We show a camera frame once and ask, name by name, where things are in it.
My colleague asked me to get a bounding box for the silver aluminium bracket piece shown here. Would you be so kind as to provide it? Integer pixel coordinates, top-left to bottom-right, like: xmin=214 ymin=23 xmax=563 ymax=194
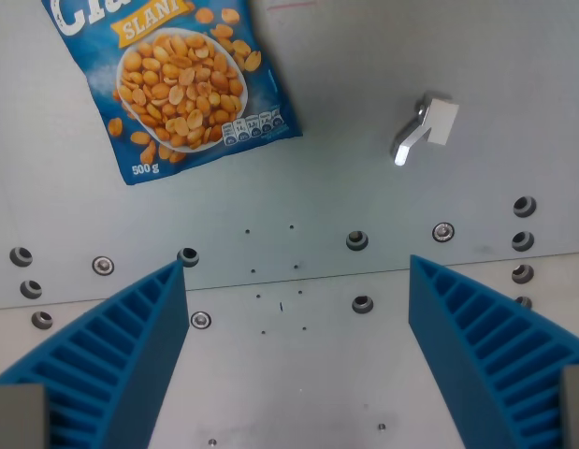
xmin=389 ymin=91 xmax=460 ymax=167

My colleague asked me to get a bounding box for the blue salted peanuts bag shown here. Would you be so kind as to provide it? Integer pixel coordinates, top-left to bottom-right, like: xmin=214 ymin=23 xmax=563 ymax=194
xmin=39 ymin=0 xmax=304 ymax=186

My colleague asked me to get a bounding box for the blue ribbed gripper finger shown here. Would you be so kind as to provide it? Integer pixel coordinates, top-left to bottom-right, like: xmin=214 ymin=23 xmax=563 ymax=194
xmin=408 ymin=253 xmax=579 ymax=449
xmin=0 ymin=258 xmax=190 ymax=449

